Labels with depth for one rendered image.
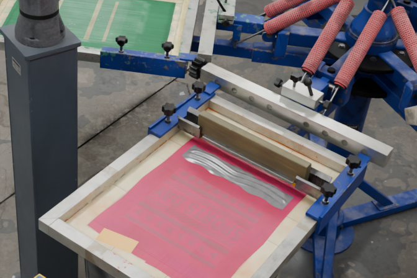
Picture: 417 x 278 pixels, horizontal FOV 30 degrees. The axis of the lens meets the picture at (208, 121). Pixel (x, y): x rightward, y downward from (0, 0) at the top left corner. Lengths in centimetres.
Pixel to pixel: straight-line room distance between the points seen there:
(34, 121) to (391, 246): 182
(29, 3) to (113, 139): 170
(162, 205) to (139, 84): 217
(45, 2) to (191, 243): 81
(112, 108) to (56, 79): 169
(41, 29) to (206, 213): 73
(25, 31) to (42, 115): 29
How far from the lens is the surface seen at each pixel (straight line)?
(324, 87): 262
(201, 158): 236
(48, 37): 237
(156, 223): 216
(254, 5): 520
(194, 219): 218
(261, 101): 253
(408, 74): 284
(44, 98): 247
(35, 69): 239
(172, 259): 207
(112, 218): 216
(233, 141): 234
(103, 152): 385
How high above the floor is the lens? 249
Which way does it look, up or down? 37 degrees down
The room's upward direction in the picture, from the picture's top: 7 degrees clockwise
